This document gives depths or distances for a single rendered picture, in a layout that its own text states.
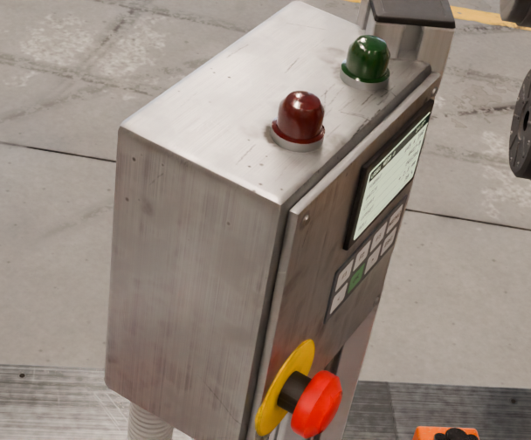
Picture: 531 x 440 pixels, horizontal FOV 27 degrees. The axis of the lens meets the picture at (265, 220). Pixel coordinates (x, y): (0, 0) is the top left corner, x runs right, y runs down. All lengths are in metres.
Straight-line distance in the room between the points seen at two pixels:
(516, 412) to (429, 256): 1.49
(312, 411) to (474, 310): 2.11
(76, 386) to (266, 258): 0.76
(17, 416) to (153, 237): 0.70
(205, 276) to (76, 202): 2.24
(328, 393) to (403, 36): 0.20
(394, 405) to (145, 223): 0.78
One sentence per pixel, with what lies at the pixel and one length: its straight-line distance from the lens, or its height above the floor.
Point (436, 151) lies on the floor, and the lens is 3.16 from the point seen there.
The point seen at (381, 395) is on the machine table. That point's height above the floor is 0.83.
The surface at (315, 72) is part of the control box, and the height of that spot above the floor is 1.48.
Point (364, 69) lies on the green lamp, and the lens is 0.57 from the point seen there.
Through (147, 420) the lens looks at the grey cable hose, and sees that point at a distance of 0.74.
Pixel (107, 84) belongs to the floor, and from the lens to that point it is 3.21.
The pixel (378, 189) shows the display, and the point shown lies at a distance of 0.58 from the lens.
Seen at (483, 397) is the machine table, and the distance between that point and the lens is 1.33.
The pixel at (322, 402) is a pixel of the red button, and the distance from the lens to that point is 0.59.
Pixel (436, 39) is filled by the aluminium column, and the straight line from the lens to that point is 0.60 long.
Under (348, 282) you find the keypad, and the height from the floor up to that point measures 1.37.
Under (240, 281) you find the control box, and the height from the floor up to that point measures 1.42.
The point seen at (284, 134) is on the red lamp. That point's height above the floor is 1.48.
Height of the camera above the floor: 1.78
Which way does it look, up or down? 40 degrees down
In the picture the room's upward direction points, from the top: 10 degrees clockwise
